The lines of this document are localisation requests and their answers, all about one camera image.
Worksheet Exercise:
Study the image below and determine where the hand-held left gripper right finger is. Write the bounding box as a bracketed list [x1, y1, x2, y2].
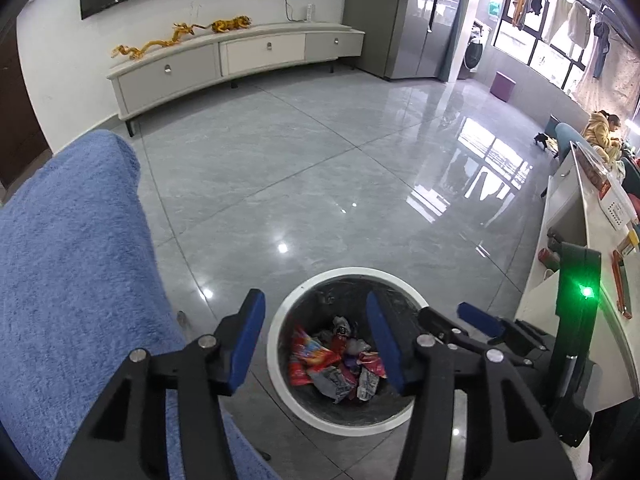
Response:
[365, 290, 578, 480]

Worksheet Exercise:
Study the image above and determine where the blue fluffy blanket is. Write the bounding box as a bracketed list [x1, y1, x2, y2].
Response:
[0, 129, 281, 480]

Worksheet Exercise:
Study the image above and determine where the white hanging garment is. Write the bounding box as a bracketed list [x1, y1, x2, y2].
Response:
[542, 0, 573, 46]
[567, 0, 593, 48]

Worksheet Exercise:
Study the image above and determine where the red triangular snack packet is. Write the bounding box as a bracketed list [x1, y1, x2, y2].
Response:
[289, 327, 346, 387]

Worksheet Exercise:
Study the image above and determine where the white grey television stand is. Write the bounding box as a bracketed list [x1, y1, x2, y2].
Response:
[106, 22, 366, 137]

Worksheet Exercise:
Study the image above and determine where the purple stool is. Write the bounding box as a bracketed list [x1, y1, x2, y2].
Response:
[490, 71, 516, 101]

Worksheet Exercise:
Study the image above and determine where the brown door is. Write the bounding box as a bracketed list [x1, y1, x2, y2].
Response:
[0, 20, 53, 188]

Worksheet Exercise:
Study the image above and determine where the red box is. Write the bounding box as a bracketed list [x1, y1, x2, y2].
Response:
[582, 160, 613, 201]

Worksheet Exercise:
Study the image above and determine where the teal chair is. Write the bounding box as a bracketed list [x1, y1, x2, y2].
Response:
[555, 122, 586, 151]

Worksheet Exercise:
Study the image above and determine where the blue grey hanging garment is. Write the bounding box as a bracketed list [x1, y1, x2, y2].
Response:
[592, 22, 612, 78]

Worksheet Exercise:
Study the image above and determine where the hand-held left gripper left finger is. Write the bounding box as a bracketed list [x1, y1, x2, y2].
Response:
[55, 287, 267, 480]

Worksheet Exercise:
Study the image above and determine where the white trash bin black liner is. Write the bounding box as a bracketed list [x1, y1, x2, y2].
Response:
[266, 267, 436, 436]

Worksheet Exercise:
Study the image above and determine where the grey refrigerator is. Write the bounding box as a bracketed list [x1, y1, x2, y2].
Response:
[345, 0, 476, 81]

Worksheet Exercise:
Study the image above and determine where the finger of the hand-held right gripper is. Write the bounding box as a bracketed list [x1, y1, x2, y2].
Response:
[419, 306, 501, 356]
[457, 302, 548, 361]

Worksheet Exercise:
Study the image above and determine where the golden dragon figurine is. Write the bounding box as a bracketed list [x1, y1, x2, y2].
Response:
[172, 22, 211, 43]
[111, 40, 173, 61]

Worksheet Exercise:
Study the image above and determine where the white counter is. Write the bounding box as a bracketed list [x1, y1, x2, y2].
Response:
[515, 140, 640, 411]

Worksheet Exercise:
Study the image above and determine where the golden tiger figurine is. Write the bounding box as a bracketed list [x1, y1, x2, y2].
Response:
[210, 15, 252, 34]

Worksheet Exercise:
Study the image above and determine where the white washing machine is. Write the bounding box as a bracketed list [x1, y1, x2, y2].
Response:
[457, 20, 486, 81]

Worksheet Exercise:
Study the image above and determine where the red orange noodle packet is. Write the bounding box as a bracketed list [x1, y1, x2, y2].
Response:
[356, 350, 389, 402]

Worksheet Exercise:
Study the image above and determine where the black framed window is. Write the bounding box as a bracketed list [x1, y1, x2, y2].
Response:
[492, 0, 601, 96]

